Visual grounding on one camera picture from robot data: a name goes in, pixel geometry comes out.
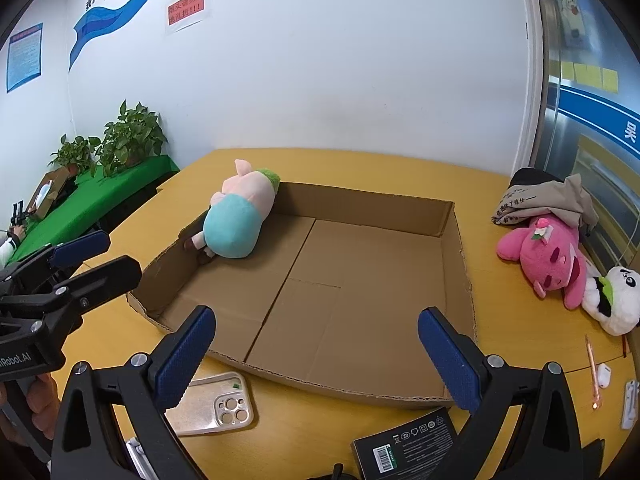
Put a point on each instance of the blue wave wall decal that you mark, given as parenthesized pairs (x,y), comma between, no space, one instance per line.
(115,12)

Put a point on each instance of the small potted plant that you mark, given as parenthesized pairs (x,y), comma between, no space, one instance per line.
(75,152)

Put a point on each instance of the white earbuds case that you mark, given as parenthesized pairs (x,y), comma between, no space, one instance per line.
(604,376)

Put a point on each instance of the shallow cardboard box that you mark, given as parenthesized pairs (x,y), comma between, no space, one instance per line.
(350,285)

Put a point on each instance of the white plastic object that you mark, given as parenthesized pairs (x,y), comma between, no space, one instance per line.
(137,460)

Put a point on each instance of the glass door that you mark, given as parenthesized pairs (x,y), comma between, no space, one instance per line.
(600,150)

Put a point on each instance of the pig plush toy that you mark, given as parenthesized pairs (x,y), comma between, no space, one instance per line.
(235,225)

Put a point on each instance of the pink plush toy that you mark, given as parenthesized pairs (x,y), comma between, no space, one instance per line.
(545,255)

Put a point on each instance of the large potted plant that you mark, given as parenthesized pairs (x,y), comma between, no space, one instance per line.
(132,135)

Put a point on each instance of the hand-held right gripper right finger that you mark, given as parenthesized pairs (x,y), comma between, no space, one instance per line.
(445,360)

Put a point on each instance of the black cloth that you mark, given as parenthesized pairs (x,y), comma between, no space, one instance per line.
(532,176)

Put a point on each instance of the beige printed cloth bag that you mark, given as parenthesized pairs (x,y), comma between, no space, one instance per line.
(565,200)

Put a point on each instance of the yellow sticky note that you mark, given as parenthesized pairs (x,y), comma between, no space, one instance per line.
(568,71)
(610,80)
(588,75)

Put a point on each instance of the panda plush toy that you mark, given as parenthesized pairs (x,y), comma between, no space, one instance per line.
(620,300)

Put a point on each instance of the wooden desktop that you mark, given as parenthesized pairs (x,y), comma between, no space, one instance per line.
(350,162)

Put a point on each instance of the rose gold pen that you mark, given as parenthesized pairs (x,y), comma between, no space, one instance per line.
(593,370)

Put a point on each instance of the clear white phone case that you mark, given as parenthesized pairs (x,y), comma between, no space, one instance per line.
(220,405)

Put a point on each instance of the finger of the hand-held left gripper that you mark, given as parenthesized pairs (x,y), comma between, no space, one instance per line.
(80,250)
(105,277)

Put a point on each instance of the open brown cardboard box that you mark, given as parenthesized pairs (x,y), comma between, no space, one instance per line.
(50,192)

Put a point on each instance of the red wall sign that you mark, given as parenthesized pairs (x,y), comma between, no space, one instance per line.
(186,12)

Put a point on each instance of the blue wall poster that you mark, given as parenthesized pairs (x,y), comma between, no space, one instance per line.
(24,57)

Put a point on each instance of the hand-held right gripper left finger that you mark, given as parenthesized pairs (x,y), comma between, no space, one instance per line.
(185,355)

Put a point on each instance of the sheep sticker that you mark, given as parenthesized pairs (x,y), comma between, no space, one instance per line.
(574,15)

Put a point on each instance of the person's left hand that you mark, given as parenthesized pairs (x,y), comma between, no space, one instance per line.
(45,405)

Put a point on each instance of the black product box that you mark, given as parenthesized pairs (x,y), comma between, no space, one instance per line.
(415,445)

